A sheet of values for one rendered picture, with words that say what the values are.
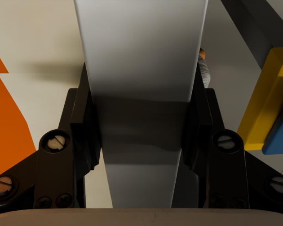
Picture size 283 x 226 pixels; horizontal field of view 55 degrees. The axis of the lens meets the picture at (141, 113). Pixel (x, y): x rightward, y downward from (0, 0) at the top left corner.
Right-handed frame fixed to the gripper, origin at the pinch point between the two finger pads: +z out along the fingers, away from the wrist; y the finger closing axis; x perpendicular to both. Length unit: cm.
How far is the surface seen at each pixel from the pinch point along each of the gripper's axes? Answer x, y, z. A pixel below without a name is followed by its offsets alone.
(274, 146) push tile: -14.8, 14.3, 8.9
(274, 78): -6.8, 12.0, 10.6
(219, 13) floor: -50, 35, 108
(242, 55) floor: -73, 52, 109
